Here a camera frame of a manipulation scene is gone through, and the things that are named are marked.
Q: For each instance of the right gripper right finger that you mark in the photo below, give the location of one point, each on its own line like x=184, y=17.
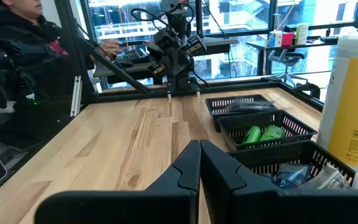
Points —
x=275, y=208

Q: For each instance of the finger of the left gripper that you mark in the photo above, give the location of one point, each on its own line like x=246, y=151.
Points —
x=186, y=70
x=176, y=74

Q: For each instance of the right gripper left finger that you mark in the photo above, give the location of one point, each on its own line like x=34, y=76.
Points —
x=120, y=208

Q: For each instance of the dark blue squeeze tube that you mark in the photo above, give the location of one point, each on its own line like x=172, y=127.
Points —
x=292, y=175

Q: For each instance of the small green bottle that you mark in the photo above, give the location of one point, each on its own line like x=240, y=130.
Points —
x=252, y=134
x=272, y=133

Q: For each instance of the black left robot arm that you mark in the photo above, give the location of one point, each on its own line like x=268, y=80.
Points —
x=182, y=84

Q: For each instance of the black computer desk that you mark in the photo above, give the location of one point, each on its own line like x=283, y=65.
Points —
x=129, y=70

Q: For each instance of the black slotted plastic basket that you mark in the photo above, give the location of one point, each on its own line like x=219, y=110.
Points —
x=216, y=105
x=235, y=130
x=322, y=155

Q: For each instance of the backlit computer keyboard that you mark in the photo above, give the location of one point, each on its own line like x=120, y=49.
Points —
x=132, y=56

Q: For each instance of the black diagonal strut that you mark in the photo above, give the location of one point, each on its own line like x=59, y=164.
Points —
x=120, y=68

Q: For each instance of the black side table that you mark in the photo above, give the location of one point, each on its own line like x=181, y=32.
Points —
x=258, y=46

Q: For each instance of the person's hand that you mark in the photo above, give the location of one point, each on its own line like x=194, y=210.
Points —
x=110, y=48

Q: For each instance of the blue white box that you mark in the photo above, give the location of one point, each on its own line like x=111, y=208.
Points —
x=275, y=39

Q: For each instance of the pink box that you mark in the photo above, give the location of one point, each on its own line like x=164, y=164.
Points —
x=287, y=39

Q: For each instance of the grey office chair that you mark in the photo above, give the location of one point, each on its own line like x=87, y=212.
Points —
x=287, y=59

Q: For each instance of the silver aluminium extrusion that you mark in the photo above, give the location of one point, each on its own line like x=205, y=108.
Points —
x=76, y=96

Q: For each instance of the white yellow wipes canister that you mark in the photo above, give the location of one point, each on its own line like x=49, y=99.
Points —
x=353, y=102

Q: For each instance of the person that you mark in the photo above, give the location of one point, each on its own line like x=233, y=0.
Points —
x=42, y=31

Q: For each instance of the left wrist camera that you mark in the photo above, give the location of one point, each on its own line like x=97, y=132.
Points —
x=164, y=38

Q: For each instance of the black aluminium table frame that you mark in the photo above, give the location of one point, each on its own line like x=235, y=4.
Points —
x=228, y=85

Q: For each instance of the black vertical frame post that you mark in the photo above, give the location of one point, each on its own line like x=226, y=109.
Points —
x=73, y=46

